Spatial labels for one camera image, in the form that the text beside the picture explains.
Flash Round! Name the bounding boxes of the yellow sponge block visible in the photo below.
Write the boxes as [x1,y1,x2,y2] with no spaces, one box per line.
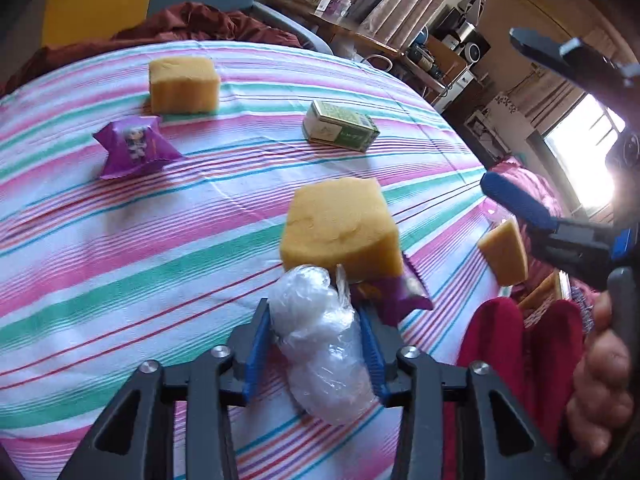
[149,56,222,116]
[477,217,530,287]
[279,177,404,282]

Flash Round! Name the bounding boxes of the grey yellow blue chair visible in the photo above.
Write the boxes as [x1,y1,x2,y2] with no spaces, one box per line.
[42,0,266,50]

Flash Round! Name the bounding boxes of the pink quilt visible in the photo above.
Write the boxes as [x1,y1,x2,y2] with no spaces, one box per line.
[487,155,572,226]

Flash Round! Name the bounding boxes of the floral curtain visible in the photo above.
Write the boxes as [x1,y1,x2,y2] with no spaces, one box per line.
[492,87,588,136]

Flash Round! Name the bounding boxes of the green tea box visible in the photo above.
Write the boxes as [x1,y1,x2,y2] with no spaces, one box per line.
[301,100,381,154]

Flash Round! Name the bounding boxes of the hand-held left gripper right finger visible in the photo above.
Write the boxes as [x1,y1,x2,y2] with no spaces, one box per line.
[356,306,568,480]

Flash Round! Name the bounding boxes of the black silver stereo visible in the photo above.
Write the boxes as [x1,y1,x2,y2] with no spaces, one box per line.
[440,0,494,67]

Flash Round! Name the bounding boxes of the person's right hand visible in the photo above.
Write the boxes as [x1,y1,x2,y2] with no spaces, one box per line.
[565,292,640,460]

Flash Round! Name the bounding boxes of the red clothing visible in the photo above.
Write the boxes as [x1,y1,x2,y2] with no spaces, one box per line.
[457,297,587,463]

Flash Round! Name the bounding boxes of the white cable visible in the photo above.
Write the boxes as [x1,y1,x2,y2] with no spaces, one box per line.
[370,52,399,74]

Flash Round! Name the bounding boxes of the wooden desk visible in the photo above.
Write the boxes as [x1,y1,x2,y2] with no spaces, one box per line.
[295,7,452,97]

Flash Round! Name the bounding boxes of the clear plastic wrap ball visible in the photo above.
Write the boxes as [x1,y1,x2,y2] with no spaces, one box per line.
[267,265,379,427]

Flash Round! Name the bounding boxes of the bright window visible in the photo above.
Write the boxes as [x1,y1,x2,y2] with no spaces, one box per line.
[542,92,628,218]

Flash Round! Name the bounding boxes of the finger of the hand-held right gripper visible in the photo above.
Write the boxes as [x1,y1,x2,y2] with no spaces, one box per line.
[481,171,617,289]
[509,27,640,126]

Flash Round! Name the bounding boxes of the purple snack packet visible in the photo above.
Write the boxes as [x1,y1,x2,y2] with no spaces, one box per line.
[92,115,184,181]
[350,252,435,326]

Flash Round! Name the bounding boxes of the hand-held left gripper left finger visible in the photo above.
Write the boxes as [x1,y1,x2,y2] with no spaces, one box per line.
[57,299,275,480]

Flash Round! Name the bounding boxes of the maroon blanket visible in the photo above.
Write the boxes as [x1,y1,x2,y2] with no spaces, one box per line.
[0,2,302,97]

